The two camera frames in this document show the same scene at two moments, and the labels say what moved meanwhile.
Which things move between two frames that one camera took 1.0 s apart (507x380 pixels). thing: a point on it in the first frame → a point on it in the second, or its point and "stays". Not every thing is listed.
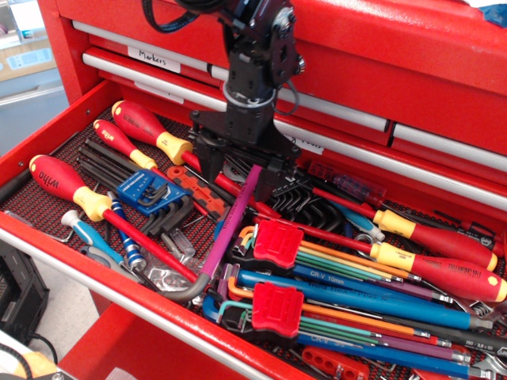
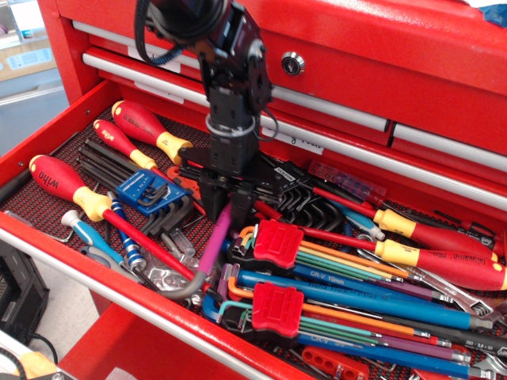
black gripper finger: [269, 180] → [242, 206]
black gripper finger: [211, 157] → [215, 200]
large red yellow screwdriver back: [176, 150] stays
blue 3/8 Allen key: [374, 355] stays
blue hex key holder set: [163, 204] stays
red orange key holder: [201, 191] stays
